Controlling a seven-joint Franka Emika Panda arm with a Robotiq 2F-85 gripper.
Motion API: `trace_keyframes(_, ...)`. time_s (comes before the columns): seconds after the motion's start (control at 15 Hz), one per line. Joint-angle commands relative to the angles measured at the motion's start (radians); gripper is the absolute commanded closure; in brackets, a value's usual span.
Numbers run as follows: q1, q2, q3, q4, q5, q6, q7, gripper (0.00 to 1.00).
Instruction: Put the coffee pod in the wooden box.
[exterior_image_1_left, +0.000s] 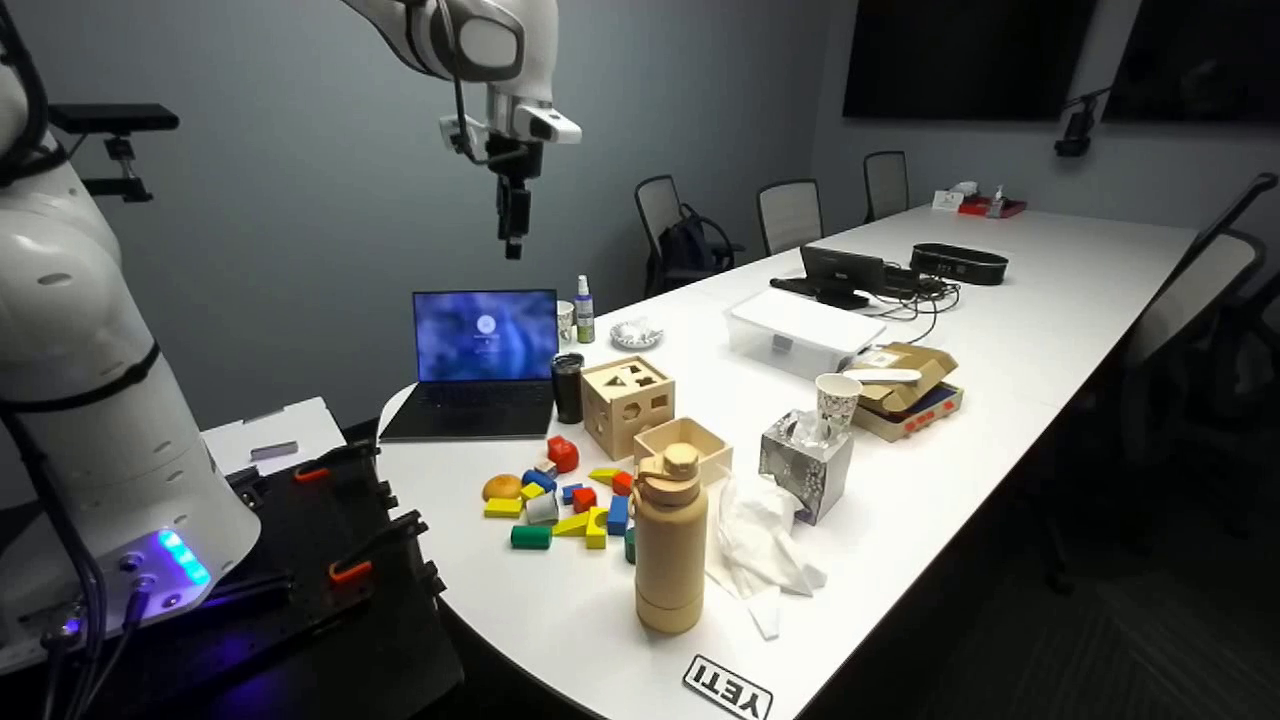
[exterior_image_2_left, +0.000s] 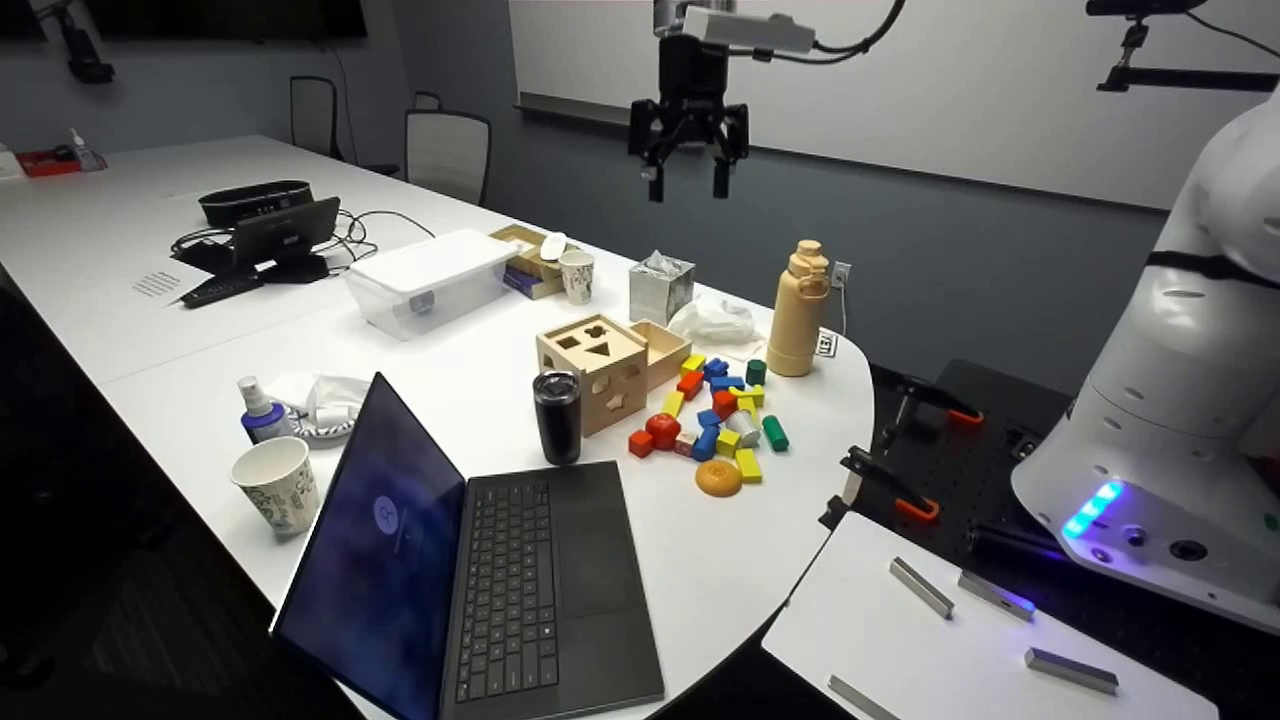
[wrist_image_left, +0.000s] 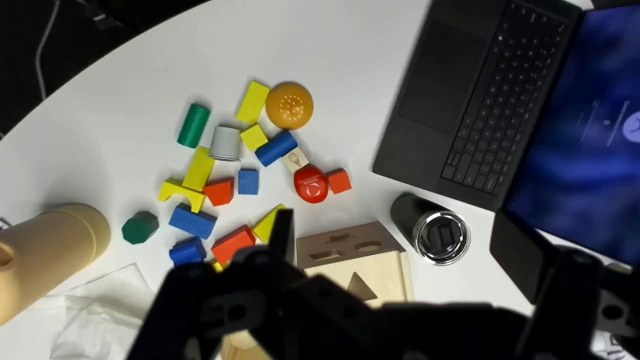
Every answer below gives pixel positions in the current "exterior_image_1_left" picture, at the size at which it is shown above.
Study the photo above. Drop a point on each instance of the black monitor device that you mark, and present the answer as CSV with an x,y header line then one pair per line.
x,y
847,269

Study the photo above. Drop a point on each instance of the yellow thin block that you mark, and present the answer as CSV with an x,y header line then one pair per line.
x,y
600,474

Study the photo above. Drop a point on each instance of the white round puck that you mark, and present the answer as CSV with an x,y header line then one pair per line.
x,y
636,335

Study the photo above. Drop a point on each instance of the grey patterned tissue box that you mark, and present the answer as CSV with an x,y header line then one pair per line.
x,y
805,465

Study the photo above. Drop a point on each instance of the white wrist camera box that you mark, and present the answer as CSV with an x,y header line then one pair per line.
x,y
544,126

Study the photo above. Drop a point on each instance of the yellow square block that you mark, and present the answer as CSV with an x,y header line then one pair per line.
x,y
593,535

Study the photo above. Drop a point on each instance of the flat white box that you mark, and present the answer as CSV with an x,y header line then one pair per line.
x,y
801,327

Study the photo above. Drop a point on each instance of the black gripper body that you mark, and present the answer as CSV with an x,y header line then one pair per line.
x,y
515,170

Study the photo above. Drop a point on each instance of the white paper cup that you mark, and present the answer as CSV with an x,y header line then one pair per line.
x,y
837,402

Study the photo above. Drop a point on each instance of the small red block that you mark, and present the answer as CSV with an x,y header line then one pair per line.
x,y
583,499

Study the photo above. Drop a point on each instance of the tan insulated bottle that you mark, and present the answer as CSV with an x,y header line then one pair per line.
x,y
669,544

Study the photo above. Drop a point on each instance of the orange red block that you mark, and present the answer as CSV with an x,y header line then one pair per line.
x,y
623,480

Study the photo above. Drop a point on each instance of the black oval case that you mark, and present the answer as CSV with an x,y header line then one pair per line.
x,y
958,261

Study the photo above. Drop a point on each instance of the green small block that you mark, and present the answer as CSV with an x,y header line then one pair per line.
x,y
628,544

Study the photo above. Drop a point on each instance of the yellow flat block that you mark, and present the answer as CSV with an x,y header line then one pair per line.
x,y
501,507

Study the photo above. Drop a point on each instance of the black camera on stand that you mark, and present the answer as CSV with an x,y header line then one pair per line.
x,y
1076,129

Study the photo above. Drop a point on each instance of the large grey office chair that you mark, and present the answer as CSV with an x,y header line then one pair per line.
x,y
1194,301

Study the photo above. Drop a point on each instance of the wall television screen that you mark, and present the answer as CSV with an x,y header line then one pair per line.
x,y
967,57
1194,62

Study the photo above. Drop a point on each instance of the white paper sheet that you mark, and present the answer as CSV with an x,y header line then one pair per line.
x,y
283,429

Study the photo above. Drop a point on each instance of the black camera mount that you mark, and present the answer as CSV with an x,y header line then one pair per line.
x,y
114,126

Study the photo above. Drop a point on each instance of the small white box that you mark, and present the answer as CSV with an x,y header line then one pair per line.
x,y
944,200

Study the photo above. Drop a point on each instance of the yellow long block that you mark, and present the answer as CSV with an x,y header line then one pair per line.
x,y
575,527

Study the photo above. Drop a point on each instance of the small spray bottle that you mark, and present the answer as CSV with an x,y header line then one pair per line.
x,y
584,313

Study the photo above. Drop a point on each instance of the orange semicircle block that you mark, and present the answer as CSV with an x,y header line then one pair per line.
x,y
501,487

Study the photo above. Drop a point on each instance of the small open wooden box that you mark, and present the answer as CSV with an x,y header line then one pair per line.
x,y
686,447

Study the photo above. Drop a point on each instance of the orange clamp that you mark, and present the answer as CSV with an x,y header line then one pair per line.
x,y
350,572

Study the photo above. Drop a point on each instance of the red round block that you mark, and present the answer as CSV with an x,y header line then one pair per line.
x,y
562,453

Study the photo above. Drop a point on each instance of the black robot cart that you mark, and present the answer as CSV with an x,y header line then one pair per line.
x,y
333,626

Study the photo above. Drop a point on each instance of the blue upright block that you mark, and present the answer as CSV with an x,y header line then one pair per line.
x,y
618,515

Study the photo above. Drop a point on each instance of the black cup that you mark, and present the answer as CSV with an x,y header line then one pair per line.
x,y
571,387

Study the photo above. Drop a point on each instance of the wooden shape sorter cube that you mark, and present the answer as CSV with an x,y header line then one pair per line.
x,y
624,407

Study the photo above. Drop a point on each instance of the open cardboard box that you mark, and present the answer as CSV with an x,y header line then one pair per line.
x,y
906,387

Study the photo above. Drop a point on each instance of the black backpack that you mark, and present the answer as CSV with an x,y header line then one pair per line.
x,y
696,250

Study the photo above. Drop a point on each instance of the open black laptop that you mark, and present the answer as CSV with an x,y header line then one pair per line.
x,y
474,351

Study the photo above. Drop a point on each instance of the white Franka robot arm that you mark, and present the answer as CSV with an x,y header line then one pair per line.
x,y
83,335

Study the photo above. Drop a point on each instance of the green cylinder block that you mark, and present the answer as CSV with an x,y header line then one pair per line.
x,y
531,537

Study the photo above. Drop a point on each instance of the red tray with items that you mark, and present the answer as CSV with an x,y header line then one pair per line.
x,y
993,207

